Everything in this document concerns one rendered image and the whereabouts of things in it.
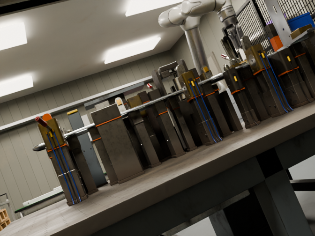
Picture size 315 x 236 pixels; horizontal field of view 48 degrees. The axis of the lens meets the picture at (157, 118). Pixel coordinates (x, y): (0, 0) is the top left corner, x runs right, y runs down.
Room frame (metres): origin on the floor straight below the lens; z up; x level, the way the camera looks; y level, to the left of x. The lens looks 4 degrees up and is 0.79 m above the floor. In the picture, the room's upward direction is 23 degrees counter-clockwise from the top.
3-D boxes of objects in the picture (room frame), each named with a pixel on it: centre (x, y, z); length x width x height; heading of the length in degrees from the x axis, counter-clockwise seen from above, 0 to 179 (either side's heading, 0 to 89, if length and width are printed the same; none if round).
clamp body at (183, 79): (1.63, -0.20, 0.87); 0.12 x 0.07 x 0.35; 11
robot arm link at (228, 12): (1.89, -0.56, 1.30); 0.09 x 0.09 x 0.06
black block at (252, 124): (1.67, -0.40, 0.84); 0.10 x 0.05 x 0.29; 11
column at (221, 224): (2.56, -0.25, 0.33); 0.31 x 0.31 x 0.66; 20
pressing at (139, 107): (1.79, -0.09, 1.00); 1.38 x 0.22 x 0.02; 101
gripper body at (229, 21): (1.89, -0.56, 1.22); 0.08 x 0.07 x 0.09; 11
